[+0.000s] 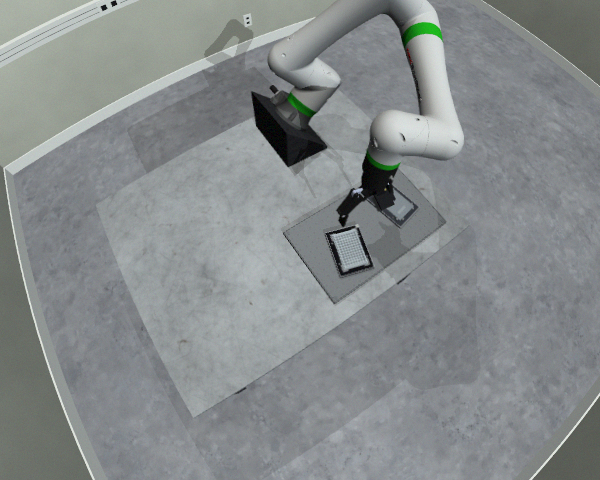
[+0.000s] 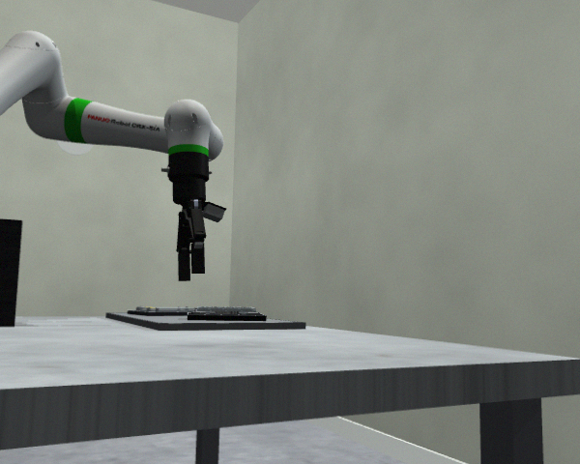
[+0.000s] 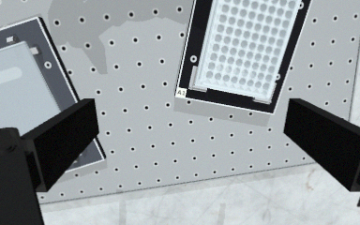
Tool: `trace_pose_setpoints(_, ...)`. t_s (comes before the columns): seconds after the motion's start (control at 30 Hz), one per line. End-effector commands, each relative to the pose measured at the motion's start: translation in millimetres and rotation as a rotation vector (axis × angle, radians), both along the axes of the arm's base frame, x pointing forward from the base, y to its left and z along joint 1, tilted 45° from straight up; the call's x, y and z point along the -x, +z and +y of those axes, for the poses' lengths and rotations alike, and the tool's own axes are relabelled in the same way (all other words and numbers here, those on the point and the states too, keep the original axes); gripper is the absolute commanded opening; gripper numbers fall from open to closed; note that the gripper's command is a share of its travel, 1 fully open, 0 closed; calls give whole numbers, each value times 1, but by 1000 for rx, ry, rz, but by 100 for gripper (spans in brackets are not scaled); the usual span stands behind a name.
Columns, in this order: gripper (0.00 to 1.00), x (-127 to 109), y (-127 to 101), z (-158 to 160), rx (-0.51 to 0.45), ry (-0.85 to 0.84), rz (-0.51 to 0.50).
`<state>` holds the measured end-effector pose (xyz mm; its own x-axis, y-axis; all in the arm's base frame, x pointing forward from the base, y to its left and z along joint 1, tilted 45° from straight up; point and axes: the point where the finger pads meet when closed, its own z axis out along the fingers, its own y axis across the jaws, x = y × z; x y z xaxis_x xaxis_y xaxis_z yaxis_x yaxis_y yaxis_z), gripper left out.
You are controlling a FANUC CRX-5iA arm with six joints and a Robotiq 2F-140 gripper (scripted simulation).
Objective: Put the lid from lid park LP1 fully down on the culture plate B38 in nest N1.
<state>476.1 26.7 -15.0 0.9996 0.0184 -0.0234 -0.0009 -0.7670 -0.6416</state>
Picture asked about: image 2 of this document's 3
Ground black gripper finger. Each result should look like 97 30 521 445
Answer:
182 200 206 274
176 212 191 281

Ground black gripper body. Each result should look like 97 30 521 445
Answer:
172 177 206 218

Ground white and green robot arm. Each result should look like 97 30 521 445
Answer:
0 31 223 182

